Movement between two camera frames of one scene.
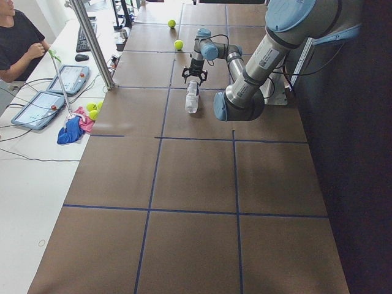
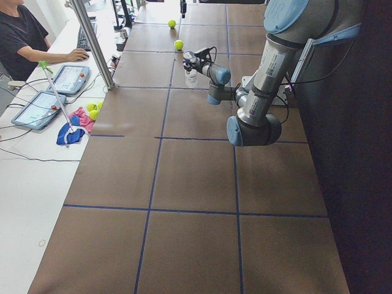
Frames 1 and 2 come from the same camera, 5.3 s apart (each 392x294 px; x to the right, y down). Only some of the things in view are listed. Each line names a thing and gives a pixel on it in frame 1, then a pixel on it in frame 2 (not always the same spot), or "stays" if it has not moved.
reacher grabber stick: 70,116 → 71,128
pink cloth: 86,123 stays
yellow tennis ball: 178,44 stays
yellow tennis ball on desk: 92,106 stays
